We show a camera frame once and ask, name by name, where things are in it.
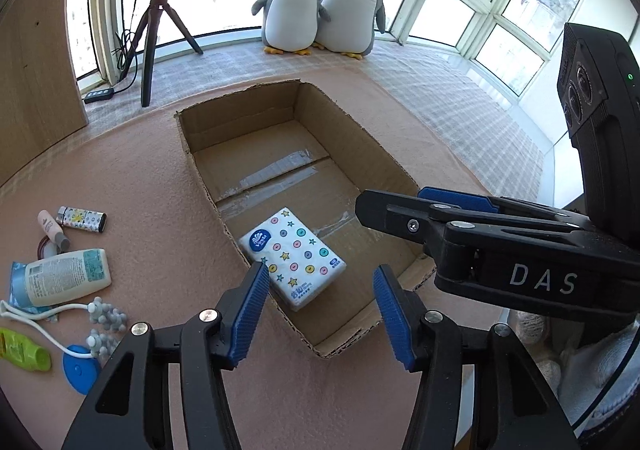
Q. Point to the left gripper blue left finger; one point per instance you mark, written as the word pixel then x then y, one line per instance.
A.
pixel 128 407

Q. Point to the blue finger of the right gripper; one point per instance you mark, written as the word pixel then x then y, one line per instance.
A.
pixel 407 217
pixel 467 201

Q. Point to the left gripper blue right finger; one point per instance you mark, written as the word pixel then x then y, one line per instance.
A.
pixel 513 405

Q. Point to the blue round case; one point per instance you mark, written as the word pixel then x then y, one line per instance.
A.
pixel 80 373

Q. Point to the patterned tissue pack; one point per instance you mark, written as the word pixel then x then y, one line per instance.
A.
pixel 300 265

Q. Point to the green tube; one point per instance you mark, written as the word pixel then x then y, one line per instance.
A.
pixel 21 351

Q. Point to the white lotion bottle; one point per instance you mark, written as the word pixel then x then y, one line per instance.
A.
pixel 65 277

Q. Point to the small pink bottle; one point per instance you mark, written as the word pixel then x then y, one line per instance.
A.
pixel 53 231

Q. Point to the patterned lighter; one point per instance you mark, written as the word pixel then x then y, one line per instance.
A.
pixel 79 218

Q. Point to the plaid bed sheet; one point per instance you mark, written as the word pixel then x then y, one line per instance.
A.
pixel 444 129

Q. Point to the cardboard box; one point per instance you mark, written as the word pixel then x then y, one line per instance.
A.
pixel 287 144

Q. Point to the blue sachet packet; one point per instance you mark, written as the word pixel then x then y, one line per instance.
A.
pixel 18 296

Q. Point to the large plush penguin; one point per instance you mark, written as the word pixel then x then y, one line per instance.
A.
pixel 351 28

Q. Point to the small plush penguin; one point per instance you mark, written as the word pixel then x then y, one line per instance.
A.
pixel 289 25

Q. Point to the large wooden board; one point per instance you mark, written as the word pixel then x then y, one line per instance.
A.
pixel 40 101

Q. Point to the black tripod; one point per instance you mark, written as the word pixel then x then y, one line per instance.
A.
pixel 149 25

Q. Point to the black camera on mount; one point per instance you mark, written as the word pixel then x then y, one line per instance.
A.
pixel 598 88

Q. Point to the black inline cable remote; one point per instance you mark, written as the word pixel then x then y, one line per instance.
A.
pixel 98 95

